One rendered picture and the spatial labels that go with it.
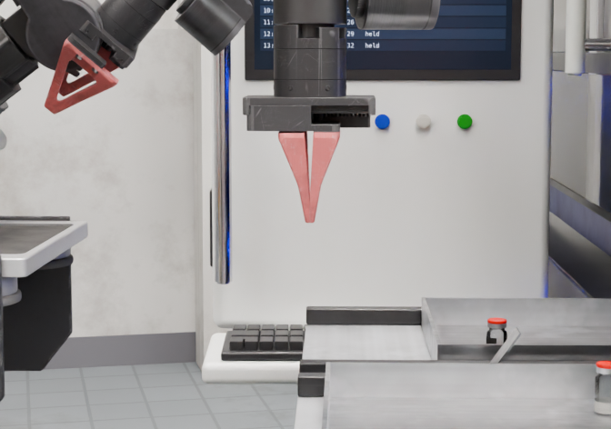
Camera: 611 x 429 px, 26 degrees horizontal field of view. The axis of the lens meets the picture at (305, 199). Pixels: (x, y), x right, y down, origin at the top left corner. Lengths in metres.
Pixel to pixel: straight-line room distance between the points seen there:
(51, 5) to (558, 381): 0.63
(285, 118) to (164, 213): 4.15
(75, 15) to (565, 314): 0.68
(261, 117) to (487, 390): 0.41
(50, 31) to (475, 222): 0.81
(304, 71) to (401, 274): 0.98
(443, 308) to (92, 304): 3.65
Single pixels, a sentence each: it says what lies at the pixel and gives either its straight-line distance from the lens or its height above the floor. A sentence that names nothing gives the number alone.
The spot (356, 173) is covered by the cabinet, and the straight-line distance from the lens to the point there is 1.94.
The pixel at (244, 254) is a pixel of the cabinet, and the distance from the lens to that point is 1.95.
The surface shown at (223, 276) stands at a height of 0.89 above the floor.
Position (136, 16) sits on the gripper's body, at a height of 1.25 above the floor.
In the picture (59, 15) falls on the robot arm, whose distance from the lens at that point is 1.39.
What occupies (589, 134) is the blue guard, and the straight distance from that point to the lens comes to 1.95.
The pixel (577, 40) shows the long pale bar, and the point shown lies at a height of 1.23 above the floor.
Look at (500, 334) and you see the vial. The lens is 1.42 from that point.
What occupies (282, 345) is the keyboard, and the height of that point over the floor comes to 0.82.
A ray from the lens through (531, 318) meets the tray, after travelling 1.63.
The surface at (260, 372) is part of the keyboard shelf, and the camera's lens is 1.75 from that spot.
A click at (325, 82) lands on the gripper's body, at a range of 1.02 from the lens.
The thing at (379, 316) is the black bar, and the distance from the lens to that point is 1.62.
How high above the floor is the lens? 1.21
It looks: 6 degrees down
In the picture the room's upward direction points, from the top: straight up
